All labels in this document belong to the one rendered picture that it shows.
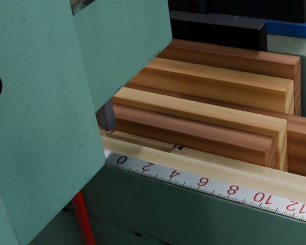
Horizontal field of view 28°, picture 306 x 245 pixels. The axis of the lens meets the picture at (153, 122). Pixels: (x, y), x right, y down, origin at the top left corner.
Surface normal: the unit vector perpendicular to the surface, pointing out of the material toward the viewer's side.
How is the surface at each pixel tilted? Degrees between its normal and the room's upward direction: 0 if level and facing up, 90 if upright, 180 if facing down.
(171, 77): 90
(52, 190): 90
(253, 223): 90
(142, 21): 90
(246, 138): 0
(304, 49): 0
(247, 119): 0
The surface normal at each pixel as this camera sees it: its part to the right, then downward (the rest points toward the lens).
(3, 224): 0.95, 0.04
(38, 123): 0.85, 0.19
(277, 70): -0.51, 0.54
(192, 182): -0.14, -0.82
